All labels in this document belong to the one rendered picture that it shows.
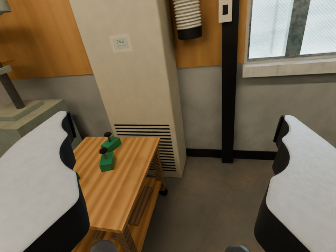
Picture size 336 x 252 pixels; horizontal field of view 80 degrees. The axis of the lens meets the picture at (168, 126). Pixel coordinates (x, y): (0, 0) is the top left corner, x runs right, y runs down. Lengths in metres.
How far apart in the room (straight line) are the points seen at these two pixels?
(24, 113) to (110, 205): 1.11
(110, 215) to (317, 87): 1.51
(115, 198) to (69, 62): 1.27
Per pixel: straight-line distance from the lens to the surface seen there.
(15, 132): 1.72
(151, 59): 1.29
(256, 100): 1.67
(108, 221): 0.99
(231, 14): 1.38
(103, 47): 1.40
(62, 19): 1.87
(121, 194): 1.06
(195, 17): 1.32
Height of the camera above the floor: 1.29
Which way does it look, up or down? 31 degrees down
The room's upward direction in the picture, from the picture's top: 9 degrees counter-clockwise
